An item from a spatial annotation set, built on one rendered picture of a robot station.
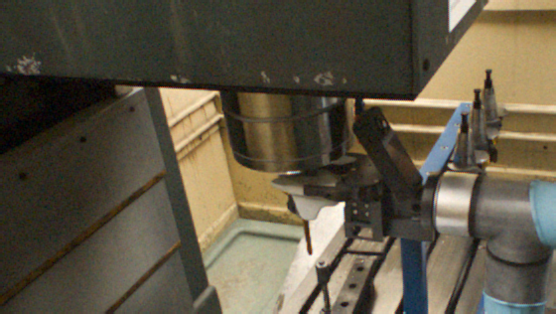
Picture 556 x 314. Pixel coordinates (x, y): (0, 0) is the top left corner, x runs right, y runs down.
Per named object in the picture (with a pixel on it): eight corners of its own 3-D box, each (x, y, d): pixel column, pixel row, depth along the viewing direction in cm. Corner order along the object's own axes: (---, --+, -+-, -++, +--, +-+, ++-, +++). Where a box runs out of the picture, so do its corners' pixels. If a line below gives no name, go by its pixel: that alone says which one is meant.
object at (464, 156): (456, 156, 124) (456, 124, 120) (480, 159, 122) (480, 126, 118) (449, 167, 120) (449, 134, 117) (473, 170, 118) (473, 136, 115)
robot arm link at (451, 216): (468, 194, 72) (483, 161, 79) (428, 189, 74) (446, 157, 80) (467, 248, 76) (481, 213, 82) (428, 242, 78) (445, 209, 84)
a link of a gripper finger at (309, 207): (270, 225, 83) (342, 227, 82) (264, 185, 80) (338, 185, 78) (276, 213, 86) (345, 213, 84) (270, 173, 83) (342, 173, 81)
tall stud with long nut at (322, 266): (336, 306, 140) (330, 257, 133) (331, 314, 137) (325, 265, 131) (325, 304, 141) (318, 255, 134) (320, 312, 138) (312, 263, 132)
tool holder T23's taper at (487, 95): (479, 111, 141) (480, 82, 137) (499, 113, 139) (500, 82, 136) (475, 120, 137) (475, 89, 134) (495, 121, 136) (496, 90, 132)
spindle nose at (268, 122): (282, 114, 92) (269, 31, 86) (379, 130, 84) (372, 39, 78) (206, 162, 81) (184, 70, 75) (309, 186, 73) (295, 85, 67)
